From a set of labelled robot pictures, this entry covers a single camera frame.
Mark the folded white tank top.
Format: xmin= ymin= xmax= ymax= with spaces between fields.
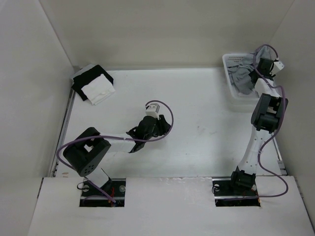
xmin=82 ymin=74 xmax=116 ymax=105

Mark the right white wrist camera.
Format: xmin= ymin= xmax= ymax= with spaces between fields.
xmin=271 ymin=60 xmax=284 ymax=75

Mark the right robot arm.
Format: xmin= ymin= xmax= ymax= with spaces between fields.
xmin=228 ymin=58 xmax=288 ymax=195

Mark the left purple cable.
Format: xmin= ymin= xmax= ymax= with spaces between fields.
xmin=56 ymin=100 xmax=175 ymax=205

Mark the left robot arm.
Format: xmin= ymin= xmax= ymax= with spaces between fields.
xmin=63 ymin=115 xmax=172 ymax=196

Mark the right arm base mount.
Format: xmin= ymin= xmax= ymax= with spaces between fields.
xmin=212 ymin=177 xmax=260 ymax=207

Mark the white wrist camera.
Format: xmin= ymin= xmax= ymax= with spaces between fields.
xmin=271 ymin=60 xmax=284 ymax=75
xmin=145 ymin=103 xmax=160 ymax=118

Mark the folded black tank top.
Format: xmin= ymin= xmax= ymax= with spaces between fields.
xmin=71 ymin=64 xmax=114 ymax=101

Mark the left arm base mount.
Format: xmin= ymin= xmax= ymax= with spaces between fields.
xmin=79 ymin=178 xmax=126 ymax=207

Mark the white plastic basket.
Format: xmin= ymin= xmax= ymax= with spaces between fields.
xmin=222 ymin=53 xmax=259 ymax=113

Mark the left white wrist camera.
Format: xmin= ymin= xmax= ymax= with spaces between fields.
xmin=145 ymin=103 xmax=160 ymax=118

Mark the grey tank top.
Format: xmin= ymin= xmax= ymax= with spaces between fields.
xmin=226 ymin=46 xmax=271 ymax=95

